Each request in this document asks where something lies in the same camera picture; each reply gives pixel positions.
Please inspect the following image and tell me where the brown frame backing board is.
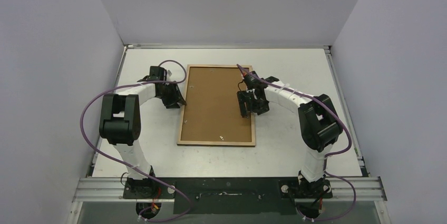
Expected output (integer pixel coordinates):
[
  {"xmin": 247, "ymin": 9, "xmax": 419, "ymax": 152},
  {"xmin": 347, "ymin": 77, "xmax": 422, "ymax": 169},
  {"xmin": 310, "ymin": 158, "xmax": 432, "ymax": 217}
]
[{"xmin": 180, "ymin": 67, "xmax": 253, "ymax": 143}]

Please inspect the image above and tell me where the wooden picture frame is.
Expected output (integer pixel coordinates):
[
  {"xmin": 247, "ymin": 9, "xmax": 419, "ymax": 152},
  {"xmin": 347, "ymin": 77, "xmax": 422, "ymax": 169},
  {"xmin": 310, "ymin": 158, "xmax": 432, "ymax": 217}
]
[{"xmin": 177, "ymin": 64, "xmax": 256, "ymax": 147}]

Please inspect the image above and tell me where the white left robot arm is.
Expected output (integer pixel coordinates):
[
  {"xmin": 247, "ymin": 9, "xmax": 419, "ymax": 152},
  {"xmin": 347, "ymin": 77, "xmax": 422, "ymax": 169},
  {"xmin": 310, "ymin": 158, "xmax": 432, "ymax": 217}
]
[{"xmin": 99, "ymin": 66, "xmax": 186, "ymax": 198}]

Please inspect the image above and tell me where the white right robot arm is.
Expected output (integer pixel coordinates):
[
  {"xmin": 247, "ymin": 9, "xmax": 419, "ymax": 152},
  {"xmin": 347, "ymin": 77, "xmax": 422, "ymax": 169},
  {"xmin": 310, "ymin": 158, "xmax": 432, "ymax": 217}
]
[{"xmin": 237, "ymin": 70, "xmax": 343, "ymax": 198}]

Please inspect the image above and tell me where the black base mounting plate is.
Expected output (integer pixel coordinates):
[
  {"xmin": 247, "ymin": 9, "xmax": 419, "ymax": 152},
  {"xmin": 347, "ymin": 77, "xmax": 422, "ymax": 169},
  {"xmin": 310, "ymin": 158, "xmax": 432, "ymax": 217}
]
[{"xmin": 122, "ymin": 177, "xmax": 333, "ymax": 215}]

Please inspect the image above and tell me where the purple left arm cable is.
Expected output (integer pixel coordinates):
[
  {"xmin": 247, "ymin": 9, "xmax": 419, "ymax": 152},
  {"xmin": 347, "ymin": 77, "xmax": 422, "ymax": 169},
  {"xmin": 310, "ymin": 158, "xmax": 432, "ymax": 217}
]
[{"xmin": 80, "ymin": 60, "xmax": 193, "ymax": 223}]

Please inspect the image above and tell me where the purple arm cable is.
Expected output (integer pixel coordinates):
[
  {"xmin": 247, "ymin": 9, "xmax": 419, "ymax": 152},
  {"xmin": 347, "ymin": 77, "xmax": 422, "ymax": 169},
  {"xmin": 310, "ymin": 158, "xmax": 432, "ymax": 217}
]
[
  {"xmin": 237, "ymin": 63, "xmax": 357, "ymax": 223},
  {"xmin": 80, "ymin": 60, "xmax": 193, "ymax": 223}
]

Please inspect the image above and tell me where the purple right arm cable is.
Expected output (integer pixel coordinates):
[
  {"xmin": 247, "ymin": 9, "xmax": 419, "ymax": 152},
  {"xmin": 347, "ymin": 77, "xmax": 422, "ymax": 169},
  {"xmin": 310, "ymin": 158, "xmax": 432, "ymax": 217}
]
[{"xmin": 237, "ymin": 63, "xmax": 357, "ymax": 223}]

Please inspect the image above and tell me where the aluminium rail front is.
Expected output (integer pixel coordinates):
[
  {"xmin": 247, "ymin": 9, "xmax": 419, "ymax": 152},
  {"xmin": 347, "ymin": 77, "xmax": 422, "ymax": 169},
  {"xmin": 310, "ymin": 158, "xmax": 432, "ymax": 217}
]
[{"xmin": 73, "ymin": 177, "xmax": 387, "ymax": 202}]

